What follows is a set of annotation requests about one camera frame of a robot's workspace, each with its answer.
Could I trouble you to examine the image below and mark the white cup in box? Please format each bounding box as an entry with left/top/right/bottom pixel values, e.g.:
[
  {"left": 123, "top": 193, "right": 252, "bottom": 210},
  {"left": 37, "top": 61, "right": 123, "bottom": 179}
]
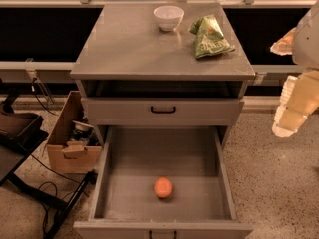
[{"left": 73, "top": 120, "right": 93, "bottom": 132}]

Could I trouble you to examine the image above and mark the black upper drawer handle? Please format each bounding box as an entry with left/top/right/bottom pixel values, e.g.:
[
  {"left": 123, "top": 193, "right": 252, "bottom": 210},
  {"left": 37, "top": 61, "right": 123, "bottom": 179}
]
[{"left": 150, "top": 106, "right": 176, "bottom": 114}]

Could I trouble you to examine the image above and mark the black floor cable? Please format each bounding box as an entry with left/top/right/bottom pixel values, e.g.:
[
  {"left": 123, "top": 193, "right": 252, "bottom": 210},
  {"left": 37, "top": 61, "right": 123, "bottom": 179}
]
[{"left": 30, "top": 154, "right": 91, "bottom": 236}]

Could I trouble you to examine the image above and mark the closed grey upper drawer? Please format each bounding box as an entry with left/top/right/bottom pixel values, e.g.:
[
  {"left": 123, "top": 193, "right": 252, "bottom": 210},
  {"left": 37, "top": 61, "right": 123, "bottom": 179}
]
[{"left": 82, "top": 98, "right": 243, "bottom": 126}]

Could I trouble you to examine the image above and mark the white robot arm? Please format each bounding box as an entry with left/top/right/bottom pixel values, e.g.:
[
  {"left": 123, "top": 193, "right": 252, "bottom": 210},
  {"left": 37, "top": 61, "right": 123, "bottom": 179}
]
[{"left": 270, "top": 1, "right": 319, "bottom": 137}]

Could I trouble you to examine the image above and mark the brown cardboard box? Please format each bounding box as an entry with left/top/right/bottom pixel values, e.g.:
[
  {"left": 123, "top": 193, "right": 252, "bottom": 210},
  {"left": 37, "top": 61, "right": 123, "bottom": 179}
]
[{"left": 46, "top": 91, "right": 102, "bottom": 173}]

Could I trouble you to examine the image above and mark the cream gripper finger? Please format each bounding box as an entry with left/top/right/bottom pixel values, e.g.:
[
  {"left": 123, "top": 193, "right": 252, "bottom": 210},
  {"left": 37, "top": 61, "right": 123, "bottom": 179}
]
[
  {"left": 272, "top": 76, "right": 308, "bottom": 138},
  {"left": 270, "top": 28, "right": 295, "bottom": 56}
]

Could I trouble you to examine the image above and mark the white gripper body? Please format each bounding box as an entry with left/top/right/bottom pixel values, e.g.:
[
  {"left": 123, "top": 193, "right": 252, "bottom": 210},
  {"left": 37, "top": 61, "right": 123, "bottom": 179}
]
[{"left": 288, "top": 70, "right": 319, "bottom": 116}]

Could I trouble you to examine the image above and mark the orange fruit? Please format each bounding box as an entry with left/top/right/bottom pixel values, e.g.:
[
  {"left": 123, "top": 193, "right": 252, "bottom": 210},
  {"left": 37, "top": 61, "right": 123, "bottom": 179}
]
[{"left": 154, "top": 177, "right": 172, "bottom": 198}]

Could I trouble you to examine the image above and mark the grey metal drawer cabinet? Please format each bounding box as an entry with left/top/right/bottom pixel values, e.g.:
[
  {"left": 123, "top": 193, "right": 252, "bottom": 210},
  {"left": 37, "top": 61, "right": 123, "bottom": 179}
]
[{"left": 71, "top": 1, "right": 255, "bottom": 141}]

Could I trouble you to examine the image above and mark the green chip bag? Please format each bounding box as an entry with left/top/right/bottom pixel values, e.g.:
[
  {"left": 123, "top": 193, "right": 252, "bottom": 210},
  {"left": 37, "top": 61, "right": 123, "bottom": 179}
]
[{"left": 188, "top": 15, "right": 235, "bottom": 59}]

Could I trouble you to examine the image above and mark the black metal stand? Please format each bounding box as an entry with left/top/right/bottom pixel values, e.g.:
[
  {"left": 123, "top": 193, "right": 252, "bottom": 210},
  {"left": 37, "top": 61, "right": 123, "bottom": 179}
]
[{"left": 0, "top": 96, "right": 94, "bottom": 239}]

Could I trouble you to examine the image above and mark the open grey middle drawer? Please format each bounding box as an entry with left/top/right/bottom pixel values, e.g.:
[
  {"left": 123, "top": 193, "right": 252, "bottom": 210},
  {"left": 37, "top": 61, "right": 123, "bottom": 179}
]
[{"left": 74, "top": 126, "right": 253, "bottom": 239}]

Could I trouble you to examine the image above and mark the white ceramic bowl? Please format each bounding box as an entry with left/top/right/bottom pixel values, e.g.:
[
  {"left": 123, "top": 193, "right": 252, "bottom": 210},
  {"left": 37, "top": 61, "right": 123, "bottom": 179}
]
[{"left": 153, "top": 5, "right": 184, "bottom": 32}]

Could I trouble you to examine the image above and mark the grey metal railing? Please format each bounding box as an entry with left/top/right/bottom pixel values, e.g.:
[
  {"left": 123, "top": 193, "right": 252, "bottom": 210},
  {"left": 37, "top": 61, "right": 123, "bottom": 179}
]
[{"left": 0, "top": 62, "right": 74, "bottom": 83}]

